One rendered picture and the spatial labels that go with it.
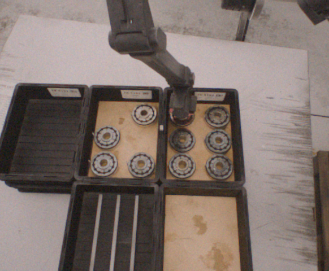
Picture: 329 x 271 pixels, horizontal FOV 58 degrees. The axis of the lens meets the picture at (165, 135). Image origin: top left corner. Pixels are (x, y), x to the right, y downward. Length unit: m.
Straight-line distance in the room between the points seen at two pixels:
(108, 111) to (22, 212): 0.54
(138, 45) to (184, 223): 0.69
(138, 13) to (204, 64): 1.00
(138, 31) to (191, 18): 2.20
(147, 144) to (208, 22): 1.78
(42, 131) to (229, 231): 0.83
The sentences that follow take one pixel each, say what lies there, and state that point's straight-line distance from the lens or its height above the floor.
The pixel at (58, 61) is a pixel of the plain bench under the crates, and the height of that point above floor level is 0.70.
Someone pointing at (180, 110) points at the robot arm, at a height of 1.06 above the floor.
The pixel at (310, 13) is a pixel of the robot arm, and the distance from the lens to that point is 0.65.
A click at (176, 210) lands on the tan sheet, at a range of 1.12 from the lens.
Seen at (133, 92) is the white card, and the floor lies 0.90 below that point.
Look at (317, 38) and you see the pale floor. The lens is 2.94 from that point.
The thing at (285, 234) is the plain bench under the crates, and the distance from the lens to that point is 1.32.
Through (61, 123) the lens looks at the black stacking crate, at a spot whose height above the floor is 0.83.
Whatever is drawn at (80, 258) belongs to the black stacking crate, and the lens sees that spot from 1.14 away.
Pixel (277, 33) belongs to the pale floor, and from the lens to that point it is 2.85.
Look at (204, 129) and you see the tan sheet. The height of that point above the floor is 0.83.
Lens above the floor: 1.93
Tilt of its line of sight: 65 degrees down
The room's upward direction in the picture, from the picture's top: straight up
